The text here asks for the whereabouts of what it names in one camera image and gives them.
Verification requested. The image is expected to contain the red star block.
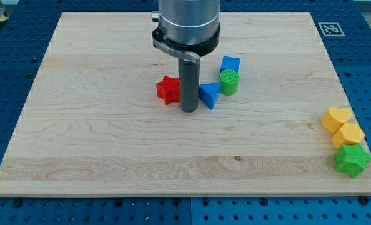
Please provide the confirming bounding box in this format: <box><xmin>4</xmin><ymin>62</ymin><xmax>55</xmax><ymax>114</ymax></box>
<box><xmin>156</xmin><ymin>75</ymin><xmax>180</xmax><ymax>105</ymax></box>

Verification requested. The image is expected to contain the green star block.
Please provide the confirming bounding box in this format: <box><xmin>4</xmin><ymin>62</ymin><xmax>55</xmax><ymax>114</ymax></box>
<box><xmin>334</xmin><ymin>143</ymin><xmax>371</xmax><ymax>178</ymax></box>

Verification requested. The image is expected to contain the blue triangle block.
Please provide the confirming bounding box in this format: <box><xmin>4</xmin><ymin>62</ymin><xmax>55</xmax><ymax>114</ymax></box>
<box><xmin>199</xmin><ymin>82</ymin><xmax>221</xmax><ymax>110</ymax></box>

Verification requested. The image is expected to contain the green cylinder block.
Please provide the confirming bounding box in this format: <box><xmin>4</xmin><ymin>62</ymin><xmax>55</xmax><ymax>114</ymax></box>
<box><xmin>219</xmin><ymin>69</ymin><xmax>240</xmax><ymax>96</ymax></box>

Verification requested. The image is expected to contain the blue cube block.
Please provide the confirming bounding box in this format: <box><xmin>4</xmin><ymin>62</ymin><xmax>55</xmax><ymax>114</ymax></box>
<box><xmin>220</xmin><ymin>56</ymin><xmax>241</xmax><ymax>72</ymax></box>

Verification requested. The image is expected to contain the wooden board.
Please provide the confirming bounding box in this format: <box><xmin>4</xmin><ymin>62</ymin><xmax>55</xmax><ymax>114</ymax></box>
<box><xmin>0</xmin><ymin>12</ymin><xmax>371</xmax><ymax>198</ymax></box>

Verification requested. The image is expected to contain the yellow heart block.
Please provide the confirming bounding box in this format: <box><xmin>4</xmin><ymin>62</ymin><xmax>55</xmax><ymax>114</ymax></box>
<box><xmin>320</xmin><ymin>106</ymin><xmax>352</xmax><ymax>133</ymax></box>

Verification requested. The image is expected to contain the yellow hexagon block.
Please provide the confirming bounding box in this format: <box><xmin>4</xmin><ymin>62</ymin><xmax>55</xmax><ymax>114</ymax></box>
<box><xmin>332</xmin><ymin>122</ymin><xmax>365</xmax><ymax>149</ymax></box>

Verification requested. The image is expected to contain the white fiducial marker tag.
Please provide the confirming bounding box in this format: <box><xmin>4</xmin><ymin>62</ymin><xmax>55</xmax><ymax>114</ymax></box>
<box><xmin>318</xmin><ymin>22</ymin><xmax>345</xmax><ymax>37</ymax></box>

